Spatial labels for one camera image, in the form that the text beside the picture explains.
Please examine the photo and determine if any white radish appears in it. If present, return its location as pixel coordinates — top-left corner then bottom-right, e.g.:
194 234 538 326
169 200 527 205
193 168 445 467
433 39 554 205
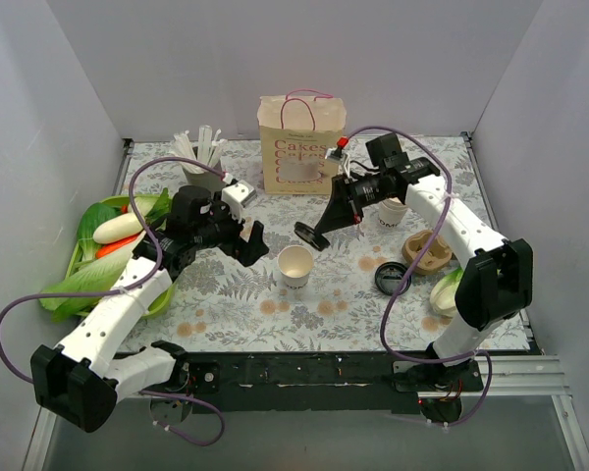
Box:
92 212 143 245

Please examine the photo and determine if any stack of white paper cups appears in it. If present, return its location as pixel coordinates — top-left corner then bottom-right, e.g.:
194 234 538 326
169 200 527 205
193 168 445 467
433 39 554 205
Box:
378 198 408 228

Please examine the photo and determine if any green bok choy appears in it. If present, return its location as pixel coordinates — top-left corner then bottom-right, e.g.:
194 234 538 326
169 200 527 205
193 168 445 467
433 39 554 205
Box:
77 203 120 262

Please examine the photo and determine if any grey straw holder cup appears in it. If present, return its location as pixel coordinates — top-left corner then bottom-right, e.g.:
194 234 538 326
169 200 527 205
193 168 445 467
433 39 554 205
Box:
181 163 225 192

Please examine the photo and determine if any green plastic tray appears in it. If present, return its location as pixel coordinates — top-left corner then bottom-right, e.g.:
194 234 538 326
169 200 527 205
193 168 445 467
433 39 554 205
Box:
65 194 178 320

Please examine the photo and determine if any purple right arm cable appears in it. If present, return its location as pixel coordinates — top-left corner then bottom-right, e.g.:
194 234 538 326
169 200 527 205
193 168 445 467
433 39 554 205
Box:
338 125 494 427

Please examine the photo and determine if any green white cabbage on table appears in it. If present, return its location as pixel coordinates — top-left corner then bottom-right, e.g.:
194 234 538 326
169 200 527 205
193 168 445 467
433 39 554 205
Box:
429 268 463 318

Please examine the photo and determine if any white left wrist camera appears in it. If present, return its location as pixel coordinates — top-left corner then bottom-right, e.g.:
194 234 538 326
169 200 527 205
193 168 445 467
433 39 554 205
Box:
221 173 256 221

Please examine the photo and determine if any kraft paper cakes bag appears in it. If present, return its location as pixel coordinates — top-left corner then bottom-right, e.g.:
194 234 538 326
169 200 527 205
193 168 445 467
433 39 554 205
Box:
257 89 347 195

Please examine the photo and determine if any floral patterned table mat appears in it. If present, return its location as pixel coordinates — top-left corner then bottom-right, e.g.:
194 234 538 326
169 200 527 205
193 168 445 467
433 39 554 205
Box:
120 136 491 352

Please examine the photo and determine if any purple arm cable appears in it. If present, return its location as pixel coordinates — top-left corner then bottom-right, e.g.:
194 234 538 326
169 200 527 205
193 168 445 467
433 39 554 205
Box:
0 157 233 446
338 125 494 427

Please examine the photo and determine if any long green napa cabbage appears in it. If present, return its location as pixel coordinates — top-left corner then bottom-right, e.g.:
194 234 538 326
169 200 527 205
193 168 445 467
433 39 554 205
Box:
40 242 137 322

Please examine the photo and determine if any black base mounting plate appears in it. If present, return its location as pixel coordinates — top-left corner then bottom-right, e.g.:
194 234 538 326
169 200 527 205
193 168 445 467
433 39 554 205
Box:
132 351 484 413

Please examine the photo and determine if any orange carrot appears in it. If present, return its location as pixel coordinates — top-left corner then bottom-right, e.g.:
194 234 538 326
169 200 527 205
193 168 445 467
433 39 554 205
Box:
95 234 139 259

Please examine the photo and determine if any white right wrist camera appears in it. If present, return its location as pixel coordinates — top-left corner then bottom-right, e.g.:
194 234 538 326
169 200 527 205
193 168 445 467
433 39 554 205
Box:
325 136 349 175

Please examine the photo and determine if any brown cardboard cup carrier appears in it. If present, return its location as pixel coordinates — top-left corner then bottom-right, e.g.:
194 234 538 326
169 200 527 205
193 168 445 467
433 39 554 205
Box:
402 230 455 276

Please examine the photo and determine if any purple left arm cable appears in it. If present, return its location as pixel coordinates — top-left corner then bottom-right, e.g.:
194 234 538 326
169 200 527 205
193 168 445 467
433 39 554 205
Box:
0 157 233 446

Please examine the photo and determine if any aluminium frame rail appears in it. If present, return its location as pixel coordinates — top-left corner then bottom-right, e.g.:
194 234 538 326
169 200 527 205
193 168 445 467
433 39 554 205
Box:
42 357 570 399

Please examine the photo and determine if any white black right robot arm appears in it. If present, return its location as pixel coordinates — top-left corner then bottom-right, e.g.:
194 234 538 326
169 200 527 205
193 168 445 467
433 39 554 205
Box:
295 129 533 391

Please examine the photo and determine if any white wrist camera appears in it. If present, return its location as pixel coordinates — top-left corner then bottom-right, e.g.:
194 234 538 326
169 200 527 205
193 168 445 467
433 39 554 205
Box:
221 173 256 221
325 136 349 175

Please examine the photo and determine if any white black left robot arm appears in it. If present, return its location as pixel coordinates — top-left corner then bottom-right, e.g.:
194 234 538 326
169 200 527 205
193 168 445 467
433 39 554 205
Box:
30 181 269 433

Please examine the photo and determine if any black plastic cup lid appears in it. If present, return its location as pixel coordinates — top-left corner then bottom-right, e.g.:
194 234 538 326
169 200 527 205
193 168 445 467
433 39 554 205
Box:
294 222 330 251

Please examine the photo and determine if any white paper coffee cup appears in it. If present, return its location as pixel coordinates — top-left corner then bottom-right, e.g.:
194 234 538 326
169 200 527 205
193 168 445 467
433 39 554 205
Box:
277 245 314 289

